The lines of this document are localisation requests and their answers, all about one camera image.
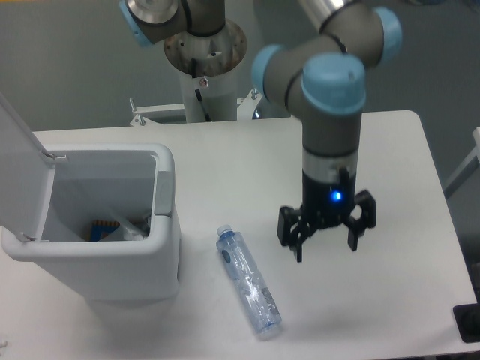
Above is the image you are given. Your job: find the blue orange snack package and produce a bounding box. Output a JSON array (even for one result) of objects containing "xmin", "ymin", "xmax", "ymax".
[{"xmin": 87, "ymin": 220, "xmax": 120, "ymax": 242}]

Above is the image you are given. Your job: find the white plastic trash can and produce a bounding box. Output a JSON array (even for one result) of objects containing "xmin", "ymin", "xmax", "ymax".
[{"xmin": 1, "ymin": 144, "xmax": 181, "ymax": 302}]

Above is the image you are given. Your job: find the white metal frame bracket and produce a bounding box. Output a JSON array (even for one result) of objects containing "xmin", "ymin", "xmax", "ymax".
[{"xmin": 129, "ymin": 97, "xmax": 186, "ymax": 127}]

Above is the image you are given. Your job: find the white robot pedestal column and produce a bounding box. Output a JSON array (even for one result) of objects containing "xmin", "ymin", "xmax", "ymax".
[{"xmin": 163, "ymin": 19, "xmax": 248, "ymax": 123}]

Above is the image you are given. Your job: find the white trash can lid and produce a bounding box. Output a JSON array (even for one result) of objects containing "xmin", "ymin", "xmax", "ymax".
[{"xmin": 1, "ymin": 97, "xmax": 55, "ymax": 241}]

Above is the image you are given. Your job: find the black object at edge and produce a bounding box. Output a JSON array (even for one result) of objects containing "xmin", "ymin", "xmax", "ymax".
[{"xmin": 453, "ymin": 303, "xmax": 479, "ymax": 344}]

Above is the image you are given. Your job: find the black cable on pedestal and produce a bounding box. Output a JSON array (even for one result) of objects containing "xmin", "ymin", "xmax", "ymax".
[{"xmin": 190, "ymin": 58, "xmax": 212, "ymax": 123}]

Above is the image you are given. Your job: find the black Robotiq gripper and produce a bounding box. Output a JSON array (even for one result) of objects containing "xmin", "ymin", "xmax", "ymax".
[{"xmin": 277, "ymin": 168, "xmax": 377, "ymax": 262}]

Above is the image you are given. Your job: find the white plastic bag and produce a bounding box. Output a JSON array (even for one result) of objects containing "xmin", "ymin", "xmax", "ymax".
[{"xmin": 101, "ymin": 214, "xmax": 152, "ymax": 242}]

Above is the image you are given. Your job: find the white bracket with bolt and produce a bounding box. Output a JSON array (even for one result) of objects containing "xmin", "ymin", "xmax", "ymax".
[{"xmin": 236, "ymin": 88, "xmax": 263, "ymax": 121}]

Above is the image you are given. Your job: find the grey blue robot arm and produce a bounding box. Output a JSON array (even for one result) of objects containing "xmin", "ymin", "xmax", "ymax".
[{"xmin": 119, "ymin": 1, "xmax": 403, "ymax": 259}]

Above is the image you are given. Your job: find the clear plastic water bottle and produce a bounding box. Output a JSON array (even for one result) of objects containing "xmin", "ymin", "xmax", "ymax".
[{"xmin": 216, "ymin": 225, "xmax": 282, "ymax": 338}]

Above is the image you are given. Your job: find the white frame at right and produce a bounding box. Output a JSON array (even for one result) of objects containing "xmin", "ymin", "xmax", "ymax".
[{"xmin": 443, "ymin": 127, "xmax": 479, "ymax": 199}]

